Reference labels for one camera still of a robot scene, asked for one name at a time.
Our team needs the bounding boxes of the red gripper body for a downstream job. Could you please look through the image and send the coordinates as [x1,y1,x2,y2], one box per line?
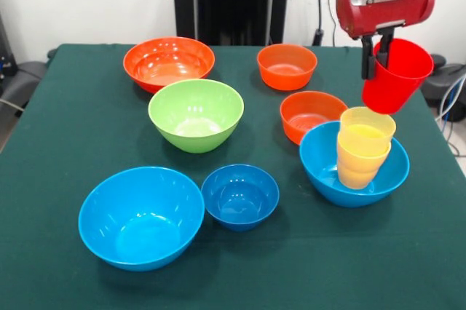
[335,0,437,41]

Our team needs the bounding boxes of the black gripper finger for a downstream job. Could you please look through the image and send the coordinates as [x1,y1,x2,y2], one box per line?
[360,34,377,82]
[376,31,395,70]

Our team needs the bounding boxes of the red cup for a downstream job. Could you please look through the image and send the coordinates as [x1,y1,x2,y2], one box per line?
[361,37,435,116]

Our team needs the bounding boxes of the orange bowl with ringed bottom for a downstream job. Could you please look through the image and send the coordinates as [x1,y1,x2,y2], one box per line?
[280,90,349,146]

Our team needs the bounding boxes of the stack of yellow cups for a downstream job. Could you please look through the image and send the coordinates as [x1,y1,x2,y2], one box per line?
[336,130,392,191]

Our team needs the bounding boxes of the green bowl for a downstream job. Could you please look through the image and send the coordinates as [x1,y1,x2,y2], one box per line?
[147,78,245,154]

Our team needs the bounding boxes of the small plain orange bowl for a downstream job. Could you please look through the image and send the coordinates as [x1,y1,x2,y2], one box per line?
[256,43,318,92]

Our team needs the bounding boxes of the large blue bowl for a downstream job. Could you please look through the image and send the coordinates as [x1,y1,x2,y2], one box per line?
[78,166,205,272]
[299,121,411,209]

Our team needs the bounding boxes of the small dark blue bowl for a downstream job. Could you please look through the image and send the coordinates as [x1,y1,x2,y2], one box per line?
[200,164,281,232]

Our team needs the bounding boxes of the large orange bowl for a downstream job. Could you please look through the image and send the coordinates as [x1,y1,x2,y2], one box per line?
[122,36,216,95]

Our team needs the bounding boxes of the dark green tablecloth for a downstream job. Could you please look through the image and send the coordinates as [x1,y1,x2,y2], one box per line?
[0,43,466,310]

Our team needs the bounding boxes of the thin black cable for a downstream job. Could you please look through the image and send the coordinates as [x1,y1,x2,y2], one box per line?
[327,0,338,47]

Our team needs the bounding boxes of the black cable with plug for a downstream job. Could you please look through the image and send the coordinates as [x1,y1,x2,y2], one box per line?
[312,0,325,47]

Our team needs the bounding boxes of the white and blue cables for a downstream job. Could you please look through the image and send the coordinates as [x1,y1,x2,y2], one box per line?
[435,73,466,158]

